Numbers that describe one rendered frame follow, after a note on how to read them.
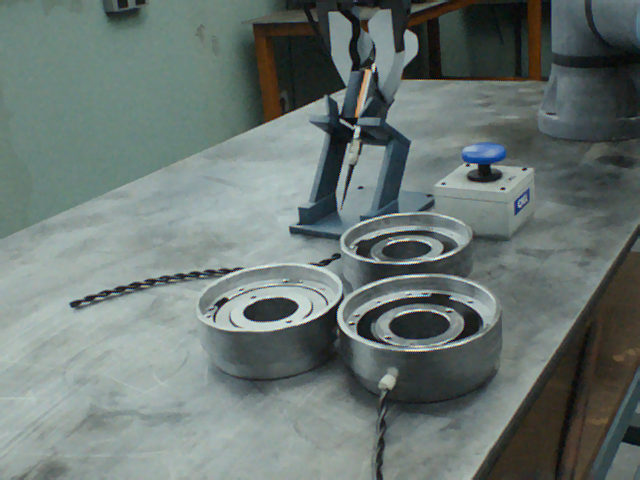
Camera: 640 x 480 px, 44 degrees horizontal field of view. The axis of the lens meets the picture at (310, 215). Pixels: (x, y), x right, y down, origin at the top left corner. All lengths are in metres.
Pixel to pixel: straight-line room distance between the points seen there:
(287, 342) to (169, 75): 2.24
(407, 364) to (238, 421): 0.11
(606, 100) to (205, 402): 0.64
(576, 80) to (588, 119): 0.05
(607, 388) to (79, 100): 1.84
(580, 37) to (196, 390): 0.65
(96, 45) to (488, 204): 1.92
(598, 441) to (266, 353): 0.47
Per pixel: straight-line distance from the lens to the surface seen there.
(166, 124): 2.71
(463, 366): 0.49
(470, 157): 0.72
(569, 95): 1.01
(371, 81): 0.77
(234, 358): 0.53
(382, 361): 0.48
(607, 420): 0.93
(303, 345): 0.52
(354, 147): 0.76
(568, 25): 1.01
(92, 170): 2.50
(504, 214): 0.71
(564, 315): 0.60
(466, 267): 0.62
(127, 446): 0.51
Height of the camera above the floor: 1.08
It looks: 20 degrees down
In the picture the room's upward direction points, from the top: 7 degrees counter-clockwise
